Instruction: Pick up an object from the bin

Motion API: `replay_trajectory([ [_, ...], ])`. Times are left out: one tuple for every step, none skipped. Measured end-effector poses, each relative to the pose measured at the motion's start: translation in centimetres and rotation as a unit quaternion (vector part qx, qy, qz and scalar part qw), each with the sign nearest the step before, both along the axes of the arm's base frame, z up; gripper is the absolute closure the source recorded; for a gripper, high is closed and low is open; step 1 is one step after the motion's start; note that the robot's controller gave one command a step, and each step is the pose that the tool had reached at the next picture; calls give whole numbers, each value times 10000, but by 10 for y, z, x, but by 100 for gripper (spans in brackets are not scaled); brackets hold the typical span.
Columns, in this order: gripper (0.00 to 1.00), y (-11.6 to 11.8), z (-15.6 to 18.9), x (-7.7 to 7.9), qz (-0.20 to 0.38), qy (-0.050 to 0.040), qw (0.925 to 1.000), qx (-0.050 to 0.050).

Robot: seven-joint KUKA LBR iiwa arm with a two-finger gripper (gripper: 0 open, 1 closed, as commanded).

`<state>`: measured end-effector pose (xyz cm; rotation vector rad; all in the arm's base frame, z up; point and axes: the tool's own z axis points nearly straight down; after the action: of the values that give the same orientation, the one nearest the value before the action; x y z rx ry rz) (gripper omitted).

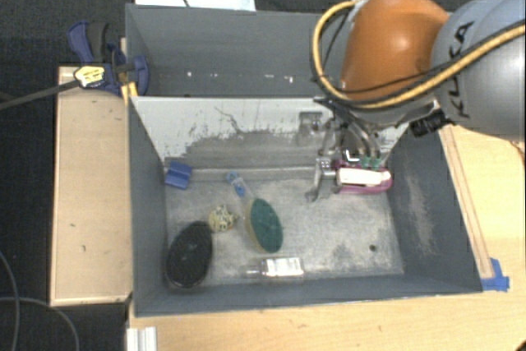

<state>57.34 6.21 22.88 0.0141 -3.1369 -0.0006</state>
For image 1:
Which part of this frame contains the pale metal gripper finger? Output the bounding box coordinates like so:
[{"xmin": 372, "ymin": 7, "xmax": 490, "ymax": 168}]
[{"xmin": 304, "ymin": 158, "xmax": 338, "ymax": 204}]

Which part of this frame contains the purple and white stapler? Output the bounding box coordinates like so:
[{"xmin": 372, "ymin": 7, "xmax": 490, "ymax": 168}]
[{"xmin": 331, "ymin": 159, "xmax": 394, "ymax": 195}]

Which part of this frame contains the grey metal bin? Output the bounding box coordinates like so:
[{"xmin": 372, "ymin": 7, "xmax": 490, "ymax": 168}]
[{"xmin": 124, "ymin": 2, "xmax": 484, "ymax": 318}]

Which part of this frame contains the green scrub brush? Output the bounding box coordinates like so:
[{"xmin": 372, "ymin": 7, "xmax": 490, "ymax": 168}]
[{"xmin": 225, "ymin": 171, "xmax": 285, "ymax": 255}]

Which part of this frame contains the clear plastic bottle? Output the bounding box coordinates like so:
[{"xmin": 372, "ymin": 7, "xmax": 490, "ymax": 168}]
[{"xmin": 241, "ymin": 256, "xmax": 306, "ymax": 281}]

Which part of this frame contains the spotted beige toy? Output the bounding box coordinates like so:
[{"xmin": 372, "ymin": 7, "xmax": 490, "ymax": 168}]
[{"xmin": 207, "ymin": 205, "xmax": 239, "ymax": 234}]

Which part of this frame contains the blue plastic piece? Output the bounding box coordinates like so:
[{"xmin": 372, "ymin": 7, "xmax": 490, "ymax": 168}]
[{"xmin": 164, "ymin": 159, "xmax": 193, "ymax": 191}]

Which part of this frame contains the black oval disc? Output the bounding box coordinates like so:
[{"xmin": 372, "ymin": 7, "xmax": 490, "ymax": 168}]
[{"xmin": 164, "ymin": 220, "xmax": 215, "ymax": 289}]

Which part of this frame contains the pale wood board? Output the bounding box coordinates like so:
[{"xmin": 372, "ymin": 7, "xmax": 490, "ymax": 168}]
[{"xmin": 48, "ymin": 66, "xmax": 135, "ymax": 307}]

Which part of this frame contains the black cylinder on white bracket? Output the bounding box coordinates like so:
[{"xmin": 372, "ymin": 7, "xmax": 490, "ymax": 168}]
[{"xmin": 408, "ymin": 110, "xmax": 453, "ymax": 139}]

